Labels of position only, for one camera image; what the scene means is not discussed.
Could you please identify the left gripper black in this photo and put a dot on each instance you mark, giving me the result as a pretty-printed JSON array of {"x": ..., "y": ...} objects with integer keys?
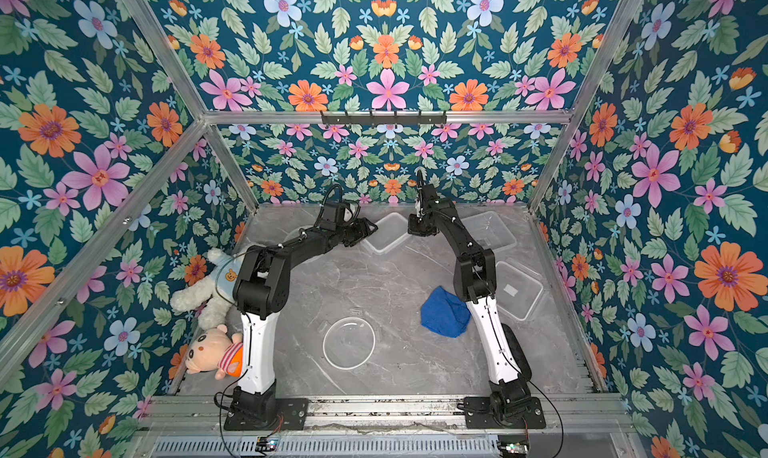
[{"x": 364, "y": 231}]

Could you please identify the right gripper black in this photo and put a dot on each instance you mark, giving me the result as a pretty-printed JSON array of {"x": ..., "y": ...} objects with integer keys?
[{"x": 421, "y": 221}]

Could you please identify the rectangular clear lunch box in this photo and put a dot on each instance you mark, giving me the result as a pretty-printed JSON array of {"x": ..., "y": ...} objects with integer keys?
[{"x": 392, "y": 232}]

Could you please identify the square clear lunch box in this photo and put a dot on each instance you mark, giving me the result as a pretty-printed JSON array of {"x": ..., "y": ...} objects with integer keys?
[{"x": 489, "y": 230}]

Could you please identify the blue cleaning cloth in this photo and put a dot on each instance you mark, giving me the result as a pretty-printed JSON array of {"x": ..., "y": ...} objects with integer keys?
[{"x": 444, "y": 314}]

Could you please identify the round clear box lid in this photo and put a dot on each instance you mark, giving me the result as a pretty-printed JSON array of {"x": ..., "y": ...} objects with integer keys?
[{"x": 349, "y": 343}]

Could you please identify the square clear box lid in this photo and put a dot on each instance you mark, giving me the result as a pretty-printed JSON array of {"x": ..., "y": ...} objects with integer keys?
[{"x": 517, "y": 293}]

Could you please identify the round clear lunch box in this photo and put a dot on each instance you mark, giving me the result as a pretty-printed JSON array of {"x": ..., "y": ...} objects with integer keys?
[{"x": 299, "y": 234}]

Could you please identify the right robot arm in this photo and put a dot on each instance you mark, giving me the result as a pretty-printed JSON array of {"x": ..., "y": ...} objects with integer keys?
[{"x": 475, "y": 284}]

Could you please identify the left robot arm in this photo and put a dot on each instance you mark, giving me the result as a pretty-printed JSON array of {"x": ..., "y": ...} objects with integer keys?
[{"x": 261, "y": 291}]

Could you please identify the white teddy bear blue shirt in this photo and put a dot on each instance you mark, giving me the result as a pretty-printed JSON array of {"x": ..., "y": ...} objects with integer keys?
[{"x": 211, "y": 281}]

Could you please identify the pink doll orange outfit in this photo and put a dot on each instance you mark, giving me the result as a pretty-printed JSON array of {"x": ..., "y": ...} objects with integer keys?
[{"x": 216, "y": 351}]

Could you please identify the white ventilation grille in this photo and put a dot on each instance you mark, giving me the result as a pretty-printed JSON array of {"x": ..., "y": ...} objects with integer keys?
[{"x": 328, "y": 446}]

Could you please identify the black hook rail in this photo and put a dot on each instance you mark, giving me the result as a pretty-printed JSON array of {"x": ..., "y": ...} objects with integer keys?
[{"x": 371, "y": 118}]

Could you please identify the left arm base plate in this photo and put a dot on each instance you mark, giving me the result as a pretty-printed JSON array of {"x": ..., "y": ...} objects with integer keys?
[{"x": 266, "y": 413}]

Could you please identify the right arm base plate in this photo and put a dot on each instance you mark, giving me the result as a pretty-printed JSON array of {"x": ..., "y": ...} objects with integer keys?
[{"x": 494, "y": 413}]

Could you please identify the aluminium front rail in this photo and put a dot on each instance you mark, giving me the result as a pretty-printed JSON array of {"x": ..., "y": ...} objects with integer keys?
[{"x": 569, "y": 413}]

